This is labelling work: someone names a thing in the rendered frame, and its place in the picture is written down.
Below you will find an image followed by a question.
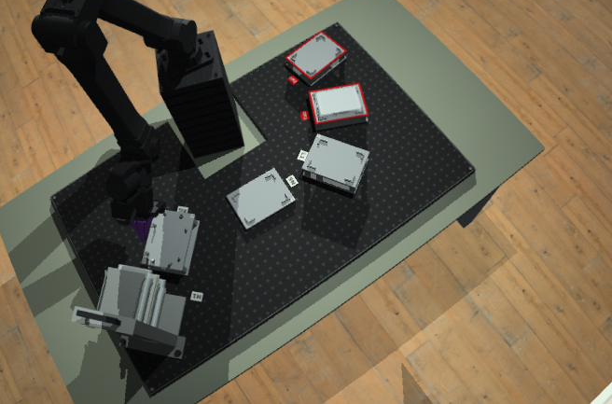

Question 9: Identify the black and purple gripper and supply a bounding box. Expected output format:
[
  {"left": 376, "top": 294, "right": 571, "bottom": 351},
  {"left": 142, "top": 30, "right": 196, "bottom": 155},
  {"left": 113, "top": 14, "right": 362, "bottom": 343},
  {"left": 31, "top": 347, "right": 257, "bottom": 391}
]
[{"left": 131, "top": 200, "right": 166, "bottom": 242}]

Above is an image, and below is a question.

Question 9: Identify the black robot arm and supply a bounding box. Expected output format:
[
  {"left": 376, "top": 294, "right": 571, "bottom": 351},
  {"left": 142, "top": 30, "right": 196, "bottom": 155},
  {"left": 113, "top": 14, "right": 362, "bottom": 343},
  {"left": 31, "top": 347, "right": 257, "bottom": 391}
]
[{"left": 31, "top": 0, "right": 214, "bottom": 226}]

